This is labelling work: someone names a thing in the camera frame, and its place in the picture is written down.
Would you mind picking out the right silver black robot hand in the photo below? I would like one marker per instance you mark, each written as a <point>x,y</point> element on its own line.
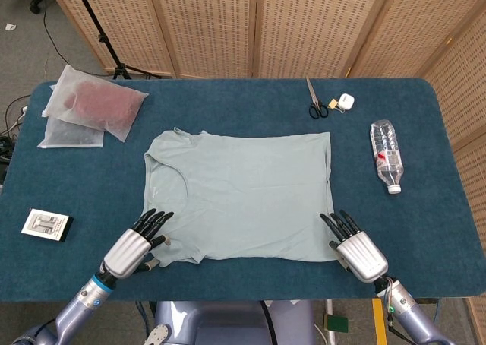
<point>362,255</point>

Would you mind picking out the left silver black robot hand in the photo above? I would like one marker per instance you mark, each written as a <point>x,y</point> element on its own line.
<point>125,254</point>

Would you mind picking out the small black white box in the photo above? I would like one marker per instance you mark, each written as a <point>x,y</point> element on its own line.
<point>47,225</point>

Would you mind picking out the light green t-shirt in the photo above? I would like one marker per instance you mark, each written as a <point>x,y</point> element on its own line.
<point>247,193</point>

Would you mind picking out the yellow floor tape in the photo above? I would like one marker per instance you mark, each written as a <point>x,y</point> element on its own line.
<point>379,322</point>

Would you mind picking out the green block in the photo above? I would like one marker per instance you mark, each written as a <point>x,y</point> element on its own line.
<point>338,324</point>

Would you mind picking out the metal table leg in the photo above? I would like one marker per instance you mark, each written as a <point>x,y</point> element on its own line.
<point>329,335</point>

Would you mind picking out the clear plastic water bottle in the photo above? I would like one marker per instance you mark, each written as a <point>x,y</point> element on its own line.
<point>387,151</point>

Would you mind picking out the blue-grey robot torso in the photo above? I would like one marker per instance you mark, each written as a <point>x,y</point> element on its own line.
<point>228,322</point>

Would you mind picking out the frosted bag with dark garment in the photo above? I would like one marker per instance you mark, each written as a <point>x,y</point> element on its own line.
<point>68,136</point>

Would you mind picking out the frosted bag with red garment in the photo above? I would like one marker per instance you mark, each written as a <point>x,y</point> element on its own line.
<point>102,105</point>

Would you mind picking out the yellow binder clip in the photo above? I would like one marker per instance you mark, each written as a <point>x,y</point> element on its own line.
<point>333,103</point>

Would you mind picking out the white earbuds case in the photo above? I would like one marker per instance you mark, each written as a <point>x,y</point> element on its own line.
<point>346,101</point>

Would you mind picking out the blue carpeted table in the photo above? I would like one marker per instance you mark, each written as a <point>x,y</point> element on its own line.
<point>247,102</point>

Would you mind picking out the black tripod stand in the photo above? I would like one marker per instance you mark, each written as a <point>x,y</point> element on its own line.
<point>99,38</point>

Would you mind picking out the white paper scrap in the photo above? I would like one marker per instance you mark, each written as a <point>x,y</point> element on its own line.
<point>10,26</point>

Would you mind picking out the black office chair base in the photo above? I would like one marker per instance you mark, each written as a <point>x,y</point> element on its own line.
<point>36,5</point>

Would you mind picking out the white perforated bracket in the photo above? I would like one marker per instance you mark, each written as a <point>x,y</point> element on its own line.
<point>157,335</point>

